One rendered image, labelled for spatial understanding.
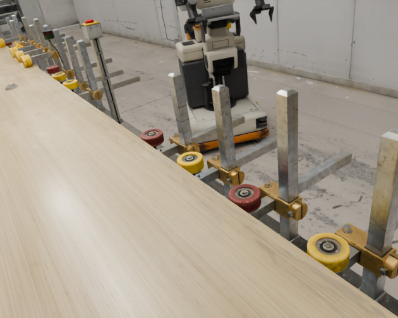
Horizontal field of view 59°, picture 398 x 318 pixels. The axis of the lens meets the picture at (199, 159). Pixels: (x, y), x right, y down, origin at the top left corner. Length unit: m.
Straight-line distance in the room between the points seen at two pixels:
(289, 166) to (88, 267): 0.51
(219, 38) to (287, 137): 1.90
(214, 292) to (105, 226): 0.34
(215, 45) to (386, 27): 1.71
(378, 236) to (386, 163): 0.17
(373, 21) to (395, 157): 3.18
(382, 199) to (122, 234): 0.55
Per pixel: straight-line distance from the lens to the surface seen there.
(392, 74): 3.82
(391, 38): 3.76
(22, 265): 0.90
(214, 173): 1.13
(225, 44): 2.70
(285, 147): 0.86
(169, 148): 1.32
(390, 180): 0.72
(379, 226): 0.79
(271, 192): 0.98
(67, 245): 0.89
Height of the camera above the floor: 1.44
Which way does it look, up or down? 30 degrees down
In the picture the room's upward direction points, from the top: 9 degrees counter-clockwise
